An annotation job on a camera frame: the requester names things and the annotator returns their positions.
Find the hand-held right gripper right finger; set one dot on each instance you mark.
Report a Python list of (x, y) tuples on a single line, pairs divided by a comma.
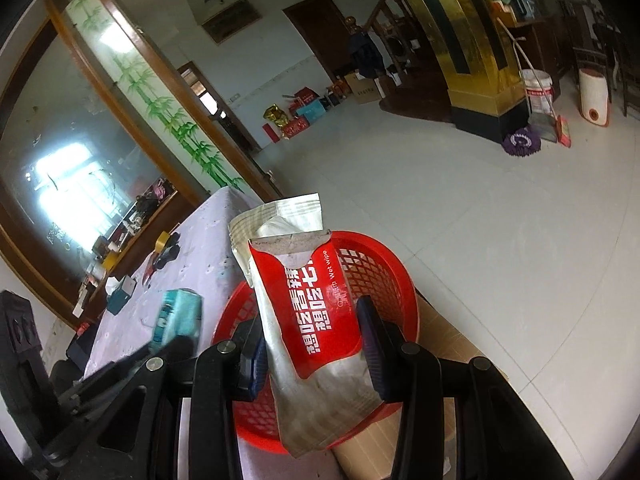
[(372, 345)]

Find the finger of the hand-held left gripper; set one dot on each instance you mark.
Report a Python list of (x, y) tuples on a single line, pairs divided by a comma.
[(115, 369)]

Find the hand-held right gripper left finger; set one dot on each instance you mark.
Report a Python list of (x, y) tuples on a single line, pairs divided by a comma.
[(257, 360)]

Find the red white wet wipe packet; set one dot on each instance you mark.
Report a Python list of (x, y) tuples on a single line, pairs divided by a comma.
[(310, 320)]

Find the red plastic basket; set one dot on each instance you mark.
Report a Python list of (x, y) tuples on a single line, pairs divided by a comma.
[(380, 275)]

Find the teal white packet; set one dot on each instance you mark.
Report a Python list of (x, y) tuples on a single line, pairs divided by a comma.
[(177, 312)]

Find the flat cardboard box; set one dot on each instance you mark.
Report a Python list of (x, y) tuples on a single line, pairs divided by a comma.
[(435, 325)]

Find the teal tissue box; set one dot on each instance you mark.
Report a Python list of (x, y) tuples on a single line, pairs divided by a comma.
[(120, 300)]

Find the dark carved wooden chair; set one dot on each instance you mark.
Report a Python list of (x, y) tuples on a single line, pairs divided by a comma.
[(20, 340)]

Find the flat red packet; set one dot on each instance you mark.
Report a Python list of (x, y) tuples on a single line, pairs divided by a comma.
[(150, 267)]

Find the black case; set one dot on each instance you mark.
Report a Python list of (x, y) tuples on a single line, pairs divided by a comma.
[(171, 256)]

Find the wooden sideboard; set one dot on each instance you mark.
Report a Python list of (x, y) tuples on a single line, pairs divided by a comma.
[(150, 225)]

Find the etched glass partition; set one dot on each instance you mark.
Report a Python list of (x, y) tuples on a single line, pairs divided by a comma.
[(75, 150)]

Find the red gift box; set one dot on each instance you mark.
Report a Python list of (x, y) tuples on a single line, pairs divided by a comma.
[(295, 128)]

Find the narrow wooden door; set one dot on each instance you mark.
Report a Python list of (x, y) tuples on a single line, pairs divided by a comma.
[(235, 125)]

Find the blue gift box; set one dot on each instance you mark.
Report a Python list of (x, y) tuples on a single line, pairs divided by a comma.
[(315, 111)]

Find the gold foil package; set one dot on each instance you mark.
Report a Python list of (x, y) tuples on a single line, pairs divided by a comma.
[(276, 115)]

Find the brown cardboard box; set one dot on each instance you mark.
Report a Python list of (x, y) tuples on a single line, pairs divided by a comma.
[(365, 90)]

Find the bamboo painted panel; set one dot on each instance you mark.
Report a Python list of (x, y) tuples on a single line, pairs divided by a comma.
[(165, 110)]

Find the grey dustpan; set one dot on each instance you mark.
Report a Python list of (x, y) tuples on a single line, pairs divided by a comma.
[(542, 127)]

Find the pink broom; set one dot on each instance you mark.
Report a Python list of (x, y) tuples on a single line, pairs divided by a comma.
[(564, 132)]

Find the gold column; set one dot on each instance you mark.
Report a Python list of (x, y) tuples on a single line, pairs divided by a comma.
[(465, 60)]

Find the white plastic bucket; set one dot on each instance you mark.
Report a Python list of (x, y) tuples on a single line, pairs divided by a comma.
[(539, 95)]

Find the dark wooden door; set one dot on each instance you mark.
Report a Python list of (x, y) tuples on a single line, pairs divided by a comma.
[(315, 35)]

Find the white woven sack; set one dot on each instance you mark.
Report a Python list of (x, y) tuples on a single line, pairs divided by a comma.
[(595, 95)]

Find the wooden staircase railing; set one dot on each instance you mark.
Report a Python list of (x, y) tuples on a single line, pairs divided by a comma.
[(385, 5)]

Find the wooden shelf cabinet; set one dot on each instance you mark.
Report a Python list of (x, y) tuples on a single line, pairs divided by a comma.
[(520, 15)]

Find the dark jacket on post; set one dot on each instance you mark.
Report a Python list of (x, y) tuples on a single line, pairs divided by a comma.
[(362, 52)]

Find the framed wall picture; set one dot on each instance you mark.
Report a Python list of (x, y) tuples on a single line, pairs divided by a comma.
[(231, 20)]

